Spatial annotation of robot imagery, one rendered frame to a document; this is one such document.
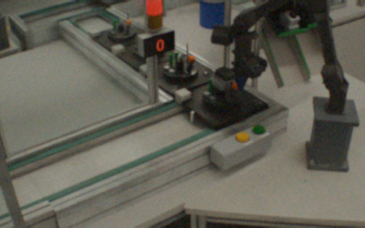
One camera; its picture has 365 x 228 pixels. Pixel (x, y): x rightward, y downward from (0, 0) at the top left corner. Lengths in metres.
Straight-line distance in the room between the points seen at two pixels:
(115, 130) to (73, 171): 0.22
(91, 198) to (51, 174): 0.22
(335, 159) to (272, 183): 0.23
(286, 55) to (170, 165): 0.67
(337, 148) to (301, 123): 0.30
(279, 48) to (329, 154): 0.49
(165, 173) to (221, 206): 0.19
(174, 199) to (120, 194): 0.18
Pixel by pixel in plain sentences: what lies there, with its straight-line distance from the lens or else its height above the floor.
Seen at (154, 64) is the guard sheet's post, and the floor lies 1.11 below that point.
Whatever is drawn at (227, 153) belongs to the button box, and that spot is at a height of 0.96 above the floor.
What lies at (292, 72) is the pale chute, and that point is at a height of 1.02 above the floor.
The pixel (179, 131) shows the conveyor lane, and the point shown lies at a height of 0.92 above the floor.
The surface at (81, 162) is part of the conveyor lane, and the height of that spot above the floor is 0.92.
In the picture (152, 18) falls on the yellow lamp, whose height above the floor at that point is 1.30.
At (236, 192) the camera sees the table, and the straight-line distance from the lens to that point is 1.46.
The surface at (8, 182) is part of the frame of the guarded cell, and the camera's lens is 1.14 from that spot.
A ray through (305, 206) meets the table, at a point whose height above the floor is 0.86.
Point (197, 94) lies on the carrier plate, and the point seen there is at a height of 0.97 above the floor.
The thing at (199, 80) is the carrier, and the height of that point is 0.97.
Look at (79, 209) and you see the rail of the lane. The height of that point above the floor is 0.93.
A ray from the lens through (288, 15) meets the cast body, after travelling 1.68.
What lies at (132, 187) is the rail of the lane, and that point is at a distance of 1.38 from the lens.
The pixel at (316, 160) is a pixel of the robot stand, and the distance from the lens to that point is 1.57.
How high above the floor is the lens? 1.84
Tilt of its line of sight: 33 degrees down
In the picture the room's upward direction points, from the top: 1 degrees counter-clockwise
